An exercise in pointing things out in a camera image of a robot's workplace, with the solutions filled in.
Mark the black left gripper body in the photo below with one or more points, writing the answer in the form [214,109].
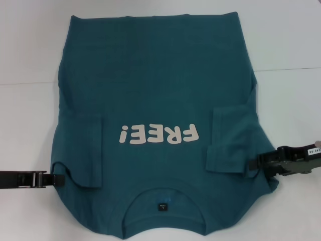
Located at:
[21,178]

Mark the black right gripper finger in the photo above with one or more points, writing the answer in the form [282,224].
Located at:
[263,162]

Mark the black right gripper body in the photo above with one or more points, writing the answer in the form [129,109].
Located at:
[298,158]

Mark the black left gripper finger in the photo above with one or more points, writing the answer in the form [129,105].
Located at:
[55,180]

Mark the teal FREE print t-shirt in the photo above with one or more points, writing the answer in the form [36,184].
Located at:
[160,75]

